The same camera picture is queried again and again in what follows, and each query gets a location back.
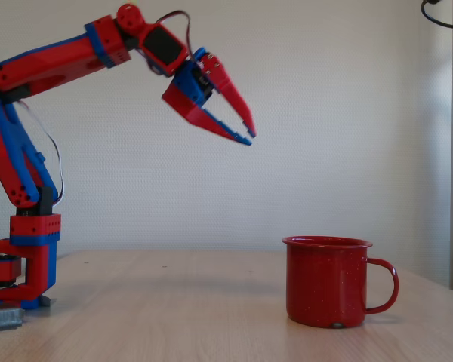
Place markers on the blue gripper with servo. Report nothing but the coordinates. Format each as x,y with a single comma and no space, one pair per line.
192,87

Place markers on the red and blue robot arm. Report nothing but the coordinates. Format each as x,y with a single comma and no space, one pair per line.
60,56

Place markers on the red enamel mug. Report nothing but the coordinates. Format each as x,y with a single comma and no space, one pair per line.
324,283

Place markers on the grey metal clamp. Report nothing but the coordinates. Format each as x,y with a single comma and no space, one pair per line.
4,320

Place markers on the grey duct tape patch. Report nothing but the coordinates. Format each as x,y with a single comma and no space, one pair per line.
49,301

